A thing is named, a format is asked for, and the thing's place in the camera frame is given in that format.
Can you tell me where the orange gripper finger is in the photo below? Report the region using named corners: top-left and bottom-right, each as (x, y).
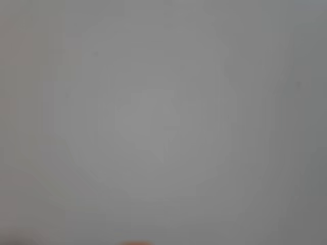
top-left (119, 240), bottom-right (155, 245)

